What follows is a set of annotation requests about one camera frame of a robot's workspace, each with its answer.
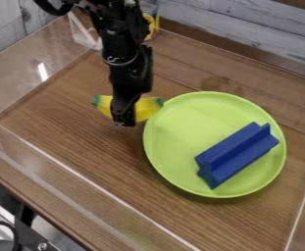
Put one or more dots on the black metal table leg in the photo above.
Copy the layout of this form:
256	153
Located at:
31	240

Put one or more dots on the green round plate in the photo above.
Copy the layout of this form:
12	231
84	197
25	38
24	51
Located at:
190	124

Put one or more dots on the clear acrylic tray wall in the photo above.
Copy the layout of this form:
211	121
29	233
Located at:
89	213

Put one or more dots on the clear acrylic corner bracket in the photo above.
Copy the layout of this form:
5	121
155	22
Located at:
83	35

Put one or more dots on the yellow toy banana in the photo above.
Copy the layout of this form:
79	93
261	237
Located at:
146	107

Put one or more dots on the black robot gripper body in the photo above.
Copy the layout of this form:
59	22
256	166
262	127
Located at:
130	77

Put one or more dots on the blue T-shaped block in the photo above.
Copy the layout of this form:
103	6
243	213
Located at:
234	153

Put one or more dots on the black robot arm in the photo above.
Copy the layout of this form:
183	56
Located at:
122	29

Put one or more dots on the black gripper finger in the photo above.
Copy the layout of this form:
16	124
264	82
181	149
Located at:
122	113

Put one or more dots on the yellow labelled tin can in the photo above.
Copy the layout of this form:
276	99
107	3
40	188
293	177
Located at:
152	18

